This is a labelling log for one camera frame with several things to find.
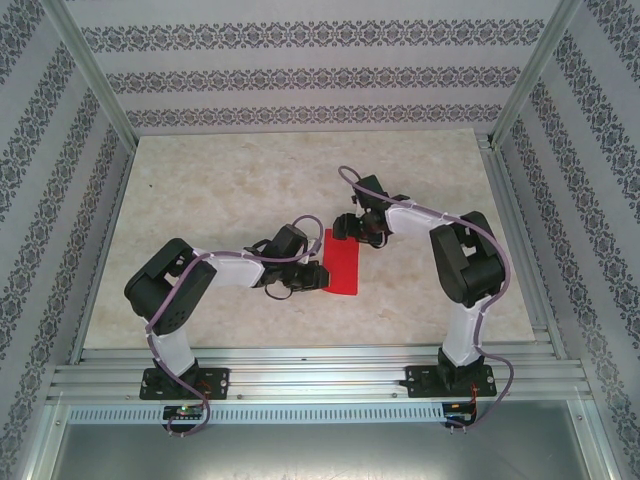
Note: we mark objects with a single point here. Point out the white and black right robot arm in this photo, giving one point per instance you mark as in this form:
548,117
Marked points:
465,260

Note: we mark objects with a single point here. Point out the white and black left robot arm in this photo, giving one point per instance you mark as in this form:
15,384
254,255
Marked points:
170,290

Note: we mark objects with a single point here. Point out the sheet metal tray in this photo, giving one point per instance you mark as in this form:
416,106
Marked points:
320,455

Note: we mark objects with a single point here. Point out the aluminium mounting rail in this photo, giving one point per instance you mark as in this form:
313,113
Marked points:
320,375

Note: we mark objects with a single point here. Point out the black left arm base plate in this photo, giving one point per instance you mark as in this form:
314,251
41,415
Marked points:
220,382

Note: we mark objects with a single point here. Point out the aluminium side rail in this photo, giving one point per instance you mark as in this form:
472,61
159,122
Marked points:
505,200
106,240

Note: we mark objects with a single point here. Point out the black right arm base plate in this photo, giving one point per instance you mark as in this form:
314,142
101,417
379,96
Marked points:
417,382

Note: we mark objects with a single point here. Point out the aluminium frame post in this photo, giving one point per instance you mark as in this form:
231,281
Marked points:
537,65
90,65

